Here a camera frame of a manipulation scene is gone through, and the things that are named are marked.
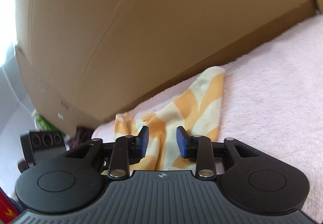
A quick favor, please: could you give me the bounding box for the dark brown cloth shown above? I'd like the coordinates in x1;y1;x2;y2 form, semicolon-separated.
68;125;95;150

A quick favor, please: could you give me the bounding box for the green shopping bag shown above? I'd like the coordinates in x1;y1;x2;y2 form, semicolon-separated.
31;110;66;138

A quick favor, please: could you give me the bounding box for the large labelled cardboard box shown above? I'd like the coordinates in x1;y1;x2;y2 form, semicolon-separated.
14;0;319;125

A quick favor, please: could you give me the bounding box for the pink fleece blanket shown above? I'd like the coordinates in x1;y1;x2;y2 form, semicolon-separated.
91;13;323;217

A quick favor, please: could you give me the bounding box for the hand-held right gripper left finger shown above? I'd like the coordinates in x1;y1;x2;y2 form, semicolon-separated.
66;126;149;179

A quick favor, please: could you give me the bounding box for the orange white striped garment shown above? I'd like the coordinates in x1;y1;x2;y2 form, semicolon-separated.
101;66;225;171

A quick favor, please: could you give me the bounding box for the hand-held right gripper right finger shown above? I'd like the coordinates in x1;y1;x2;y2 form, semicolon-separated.
176;126;260;180

